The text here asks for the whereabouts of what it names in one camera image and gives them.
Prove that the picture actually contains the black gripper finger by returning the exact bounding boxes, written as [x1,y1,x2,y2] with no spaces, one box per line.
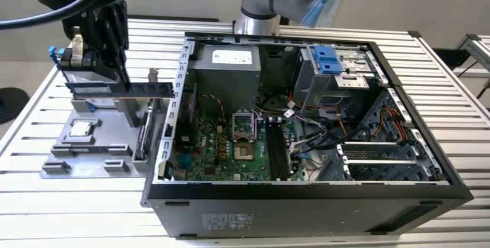
[61,33,133,95]

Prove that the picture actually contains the black RAM slot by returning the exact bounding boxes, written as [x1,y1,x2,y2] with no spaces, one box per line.
[280,117,294,181]
[270,117,284,181]
[276,117,289,181]
[266,117,280,181]

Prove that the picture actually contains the hard disk in blue carrier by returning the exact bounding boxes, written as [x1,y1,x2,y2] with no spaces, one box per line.
[49,46,118,113]

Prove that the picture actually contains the silver CPU chip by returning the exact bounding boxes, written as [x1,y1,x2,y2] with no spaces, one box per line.
[69,122,93,137]

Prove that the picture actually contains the grey plastic parts rack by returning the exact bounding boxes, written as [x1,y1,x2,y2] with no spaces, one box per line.
[39,98,172,180]

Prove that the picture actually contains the black round stand base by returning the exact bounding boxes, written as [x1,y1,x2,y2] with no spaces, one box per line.
[0,87,31,124]

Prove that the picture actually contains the black case fan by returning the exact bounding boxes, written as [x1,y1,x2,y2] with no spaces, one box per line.
[177,83,200,145]

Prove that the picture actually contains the black graphics card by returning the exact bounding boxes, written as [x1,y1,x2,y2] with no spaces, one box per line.
[134,68,161,162]

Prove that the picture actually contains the grey power supply unit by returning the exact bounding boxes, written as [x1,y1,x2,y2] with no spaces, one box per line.
[190,44,264,111]

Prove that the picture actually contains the blue motherboard connector block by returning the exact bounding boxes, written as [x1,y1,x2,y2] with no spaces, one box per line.
[177,153,194,172]

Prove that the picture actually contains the metal socket cover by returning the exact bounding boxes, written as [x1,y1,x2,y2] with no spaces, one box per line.
[233,109,257,142]

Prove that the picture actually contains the CPU socket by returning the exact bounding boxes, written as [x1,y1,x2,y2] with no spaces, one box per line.
[233,141,257,160]

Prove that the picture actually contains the green motherboard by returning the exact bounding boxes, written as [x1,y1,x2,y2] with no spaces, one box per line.
[170,110,308,182]

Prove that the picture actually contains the blue plastic drive latch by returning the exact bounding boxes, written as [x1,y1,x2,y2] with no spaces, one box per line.
[312,45,344,75]

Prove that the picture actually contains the grey metal drive cage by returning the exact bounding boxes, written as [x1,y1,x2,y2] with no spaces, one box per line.
[292,45,385,117]

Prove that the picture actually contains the silver expansion slot cover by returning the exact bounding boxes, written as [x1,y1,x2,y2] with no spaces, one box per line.
[338,141,401,149]
[342,158,420,166]

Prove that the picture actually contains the black open PC case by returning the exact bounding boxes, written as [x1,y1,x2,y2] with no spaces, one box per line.
[139,31,476,240]

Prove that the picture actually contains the metal slat side table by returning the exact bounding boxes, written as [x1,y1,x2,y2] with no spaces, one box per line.
[453,33,490,78]

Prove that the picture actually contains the red black fan wire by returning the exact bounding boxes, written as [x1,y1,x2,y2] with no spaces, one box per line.
[196,93,228,124]

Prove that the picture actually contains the blue data cable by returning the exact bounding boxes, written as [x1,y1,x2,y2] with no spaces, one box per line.
[293,152,321,161]

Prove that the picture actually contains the black cable bundle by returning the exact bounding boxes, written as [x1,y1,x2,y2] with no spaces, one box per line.
[293,123,372,153]

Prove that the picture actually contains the orange yellow power wire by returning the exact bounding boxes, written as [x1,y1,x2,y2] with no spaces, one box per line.
[301,104,349,134]

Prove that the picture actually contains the red orange power wires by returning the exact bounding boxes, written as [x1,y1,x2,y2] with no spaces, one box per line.
[377,106,411,147]

